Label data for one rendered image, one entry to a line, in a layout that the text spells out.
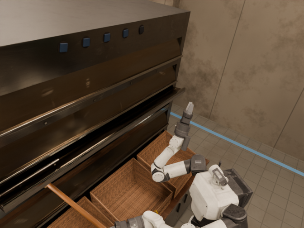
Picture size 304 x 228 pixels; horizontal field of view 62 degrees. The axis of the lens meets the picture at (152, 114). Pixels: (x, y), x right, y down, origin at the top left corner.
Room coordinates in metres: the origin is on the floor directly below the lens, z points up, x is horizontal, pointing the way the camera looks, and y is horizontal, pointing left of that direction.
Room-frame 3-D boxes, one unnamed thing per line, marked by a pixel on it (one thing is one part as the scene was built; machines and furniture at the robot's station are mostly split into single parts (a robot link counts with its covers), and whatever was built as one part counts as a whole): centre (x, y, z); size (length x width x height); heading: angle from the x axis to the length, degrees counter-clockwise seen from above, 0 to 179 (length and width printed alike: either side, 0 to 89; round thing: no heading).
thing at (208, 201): (1.08, -0.48, 1.26); 0.34 x 0.30 x 0.36; 25
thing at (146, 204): (1.42, 0.05, 0.72); 0.56 x 0.49 x 0.28; 149
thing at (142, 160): (1.94, -0.25, 0.72); 0.56 x 0.49 x 0.28; 151
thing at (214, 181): (1.06, -0.43, 1.46); 0.10 x 0.07 x 0.09; 25
